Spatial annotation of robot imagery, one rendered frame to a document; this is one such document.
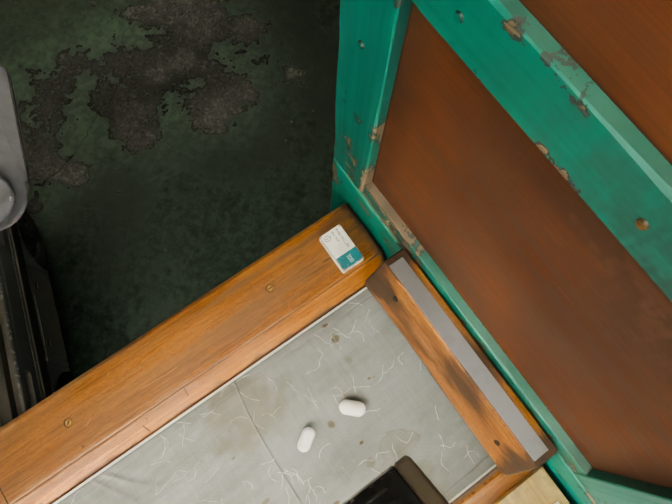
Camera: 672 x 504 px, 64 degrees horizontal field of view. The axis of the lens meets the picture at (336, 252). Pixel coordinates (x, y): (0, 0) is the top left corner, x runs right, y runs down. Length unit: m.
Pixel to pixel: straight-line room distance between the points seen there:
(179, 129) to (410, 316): 1.23
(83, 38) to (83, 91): 0.19
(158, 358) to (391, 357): 0.32
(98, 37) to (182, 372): 1.44
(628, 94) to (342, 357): 0.56
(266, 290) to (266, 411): 0.17
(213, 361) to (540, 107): 0.56
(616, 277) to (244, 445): 0.54
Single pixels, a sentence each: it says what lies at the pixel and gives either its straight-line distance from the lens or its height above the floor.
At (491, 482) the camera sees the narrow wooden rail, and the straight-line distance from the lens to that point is 0.79.
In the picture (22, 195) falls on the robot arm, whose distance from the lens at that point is 0.50.
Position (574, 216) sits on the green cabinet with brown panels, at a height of 1.17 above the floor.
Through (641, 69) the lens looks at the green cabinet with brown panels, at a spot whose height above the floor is 1.30.
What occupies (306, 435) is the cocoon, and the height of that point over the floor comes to 0.76.
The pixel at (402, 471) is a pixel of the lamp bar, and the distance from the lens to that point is 0.46.
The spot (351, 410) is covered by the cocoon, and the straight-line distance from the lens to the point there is 0.75.
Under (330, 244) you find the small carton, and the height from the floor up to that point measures 0.79.
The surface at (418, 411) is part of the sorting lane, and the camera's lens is 0.78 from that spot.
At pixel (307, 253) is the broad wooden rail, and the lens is 0.78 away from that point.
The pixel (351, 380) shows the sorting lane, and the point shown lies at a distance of 0.78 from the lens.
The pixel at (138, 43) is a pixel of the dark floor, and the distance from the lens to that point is 1.97.
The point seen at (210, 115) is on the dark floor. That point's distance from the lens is 1.78.
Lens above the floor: 1.51
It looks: 74 degrees down
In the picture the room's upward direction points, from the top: 5 degrees clockwise
